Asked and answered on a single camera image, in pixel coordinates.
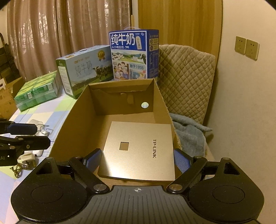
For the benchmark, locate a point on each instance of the grey-blue fleece blanket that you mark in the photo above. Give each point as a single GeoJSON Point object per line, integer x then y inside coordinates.
{"type": "Point", "coordinates": [189, 135]}

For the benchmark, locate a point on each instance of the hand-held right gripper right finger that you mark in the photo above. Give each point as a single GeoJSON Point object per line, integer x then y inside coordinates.
{"type": "Point", "coordinates": [181, 161]}

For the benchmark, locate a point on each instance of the green milk gift box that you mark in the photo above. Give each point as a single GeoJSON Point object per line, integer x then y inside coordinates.
{"type": "Point", "coordinates": [86, 71]}

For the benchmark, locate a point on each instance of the gold square router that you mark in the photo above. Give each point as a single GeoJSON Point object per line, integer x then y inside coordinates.
{"type": "Point", "coordinates": [133, 150]}

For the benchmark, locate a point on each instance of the cardboard box with green marks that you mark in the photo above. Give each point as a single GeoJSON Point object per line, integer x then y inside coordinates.
{"type": "Point", "coordinates": [5, 101]}

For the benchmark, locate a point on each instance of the wooden door panel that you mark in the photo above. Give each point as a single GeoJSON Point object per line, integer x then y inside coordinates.
{"type": "Point", "coordinates": [183, 17]}

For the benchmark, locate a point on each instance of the clear plastic box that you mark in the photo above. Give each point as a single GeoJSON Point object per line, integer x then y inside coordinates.
{"type": "Point", "coordinates": [35, 122]}

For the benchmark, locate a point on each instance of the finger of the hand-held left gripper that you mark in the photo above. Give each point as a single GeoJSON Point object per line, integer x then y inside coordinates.
{"type": "Point", "coordinates": [32, 142]}
{"type": "Point", "coordinates": [21, 128]}

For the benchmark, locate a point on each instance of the beige wall socket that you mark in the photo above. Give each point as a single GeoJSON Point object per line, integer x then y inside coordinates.
{"type": "Point", "coordinates": [240, 44]}
{"type": "Point", "coordinates": [252, 49]}

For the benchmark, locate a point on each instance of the brown cardboard box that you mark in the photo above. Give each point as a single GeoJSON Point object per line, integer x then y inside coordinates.
{"type": "Point", "coordinates": [73, 129]}

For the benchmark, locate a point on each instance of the plaid bed sheet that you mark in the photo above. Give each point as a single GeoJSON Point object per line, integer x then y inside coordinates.
{"type": "Point", "coordinates": [54, 112]}

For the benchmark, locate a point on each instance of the blue milk carton box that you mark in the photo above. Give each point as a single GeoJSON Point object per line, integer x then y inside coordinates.
{"type": "Point", "coordinates": [129, 53]}

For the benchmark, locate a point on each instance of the brown patterned curtain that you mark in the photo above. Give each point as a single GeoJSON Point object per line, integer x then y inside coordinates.
{"type": "Point", "coordinates": [64, 28]}

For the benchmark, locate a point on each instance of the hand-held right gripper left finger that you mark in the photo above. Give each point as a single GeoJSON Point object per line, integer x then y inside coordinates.
{"type": "Point", "coordinates": [93, 159]}

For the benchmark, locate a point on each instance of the beige quilted chair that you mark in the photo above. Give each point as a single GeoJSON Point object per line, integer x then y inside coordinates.
{"type": "Point", "coordinates": [185, 81]}

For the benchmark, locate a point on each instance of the white square night light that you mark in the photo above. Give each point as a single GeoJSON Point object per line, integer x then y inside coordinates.
{"type": "Point", "coordinates": [38, 153]}

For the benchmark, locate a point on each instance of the white plug adapter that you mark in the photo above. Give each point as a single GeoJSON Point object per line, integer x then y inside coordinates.
{"type": "Point", "coordinates": [25, 160]}

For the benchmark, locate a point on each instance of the green shrink-wrapped carton pack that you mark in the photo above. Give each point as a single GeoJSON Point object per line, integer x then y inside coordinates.
{"type": "Point", "coordinates": [36, 90]}

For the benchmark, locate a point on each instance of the plain cardboard storage box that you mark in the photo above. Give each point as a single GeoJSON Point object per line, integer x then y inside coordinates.
{"type": "Point", "coordinates": [15, 83]}

